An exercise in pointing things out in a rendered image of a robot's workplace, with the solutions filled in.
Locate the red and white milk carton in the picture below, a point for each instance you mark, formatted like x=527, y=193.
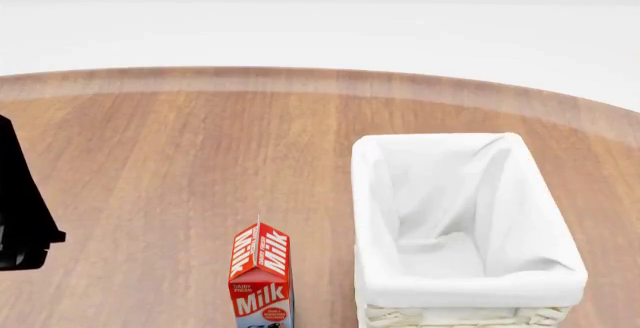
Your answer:
x=260, y=268

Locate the white cloth basket liner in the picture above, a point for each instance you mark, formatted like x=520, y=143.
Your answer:
x=380, y=200

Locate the white wicker basket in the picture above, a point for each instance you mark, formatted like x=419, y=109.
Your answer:
x=450, y=317

